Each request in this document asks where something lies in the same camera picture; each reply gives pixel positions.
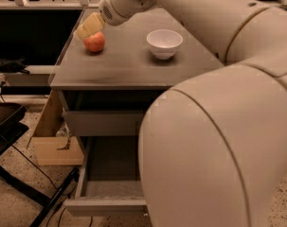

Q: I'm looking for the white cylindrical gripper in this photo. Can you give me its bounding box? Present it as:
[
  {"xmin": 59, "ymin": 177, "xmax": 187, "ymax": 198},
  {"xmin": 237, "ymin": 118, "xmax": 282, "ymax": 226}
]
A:
[{"xmin": 74, "ymin": 0, "xmax": 156, "ymax": 41}]

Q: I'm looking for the red apple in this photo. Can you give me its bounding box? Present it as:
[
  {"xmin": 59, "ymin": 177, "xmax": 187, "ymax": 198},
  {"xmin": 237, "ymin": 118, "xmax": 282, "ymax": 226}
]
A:
[{"xmin": 83, "ymin": 32, "xmax": 105, "ymax": 53}]

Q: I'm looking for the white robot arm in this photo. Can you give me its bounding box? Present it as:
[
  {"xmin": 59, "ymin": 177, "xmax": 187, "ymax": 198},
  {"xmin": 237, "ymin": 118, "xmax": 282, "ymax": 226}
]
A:
[{"xmin": 76, "ymin": 0, "xmax": 287, "ymax": 227}]

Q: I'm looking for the grey drawer cabinet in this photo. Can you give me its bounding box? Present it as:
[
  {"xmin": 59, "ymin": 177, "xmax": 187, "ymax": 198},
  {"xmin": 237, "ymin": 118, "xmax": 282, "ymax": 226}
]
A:
[{"xmin": 47, "ymin": 7, "xmax": 226, "ymax": 218}]

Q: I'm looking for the grey top drawer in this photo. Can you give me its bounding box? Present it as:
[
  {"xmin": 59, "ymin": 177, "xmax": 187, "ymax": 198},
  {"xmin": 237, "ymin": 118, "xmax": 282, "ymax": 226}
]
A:
[{"xmin": 63, "ymin": 111, "xmax": 143, "ymax": 136}]

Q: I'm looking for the open grey middle drawer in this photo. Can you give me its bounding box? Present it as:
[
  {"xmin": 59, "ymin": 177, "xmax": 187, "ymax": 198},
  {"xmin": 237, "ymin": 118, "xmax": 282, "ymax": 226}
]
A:
[{"xmin": 64, "ymin": 136, "xmax": 147, "ymax": 217}]

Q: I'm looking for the white ceramic bowl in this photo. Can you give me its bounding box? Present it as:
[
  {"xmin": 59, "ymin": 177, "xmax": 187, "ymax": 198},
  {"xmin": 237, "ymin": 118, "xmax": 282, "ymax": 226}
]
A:
[{"xmin": 146, "ymin": 29, "xmax": 183, "ymax": 60}]

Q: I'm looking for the wooden board box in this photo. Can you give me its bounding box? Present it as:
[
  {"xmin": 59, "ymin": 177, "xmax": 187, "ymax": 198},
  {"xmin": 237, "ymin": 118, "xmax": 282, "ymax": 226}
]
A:
[{"xmin": 30, "ymin": 91, "xmax": 83, "ymax": 166}]

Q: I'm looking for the black office chair base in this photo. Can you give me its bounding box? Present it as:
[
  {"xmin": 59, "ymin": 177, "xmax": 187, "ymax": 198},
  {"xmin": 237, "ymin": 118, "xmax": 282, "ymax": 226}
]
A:
[{"xmin": 0, "ymin": 96, "xmax": 73, "ymax": 227}]

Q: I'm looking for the black floor cable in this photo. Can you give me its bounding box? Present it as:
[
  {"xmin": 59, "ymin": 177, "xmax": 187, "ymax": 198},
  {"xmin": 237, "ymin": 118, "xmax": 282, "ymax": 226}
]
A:
[{"xmin": 10, "ymin": 144, "xmax": 94, "ymax": 227}]

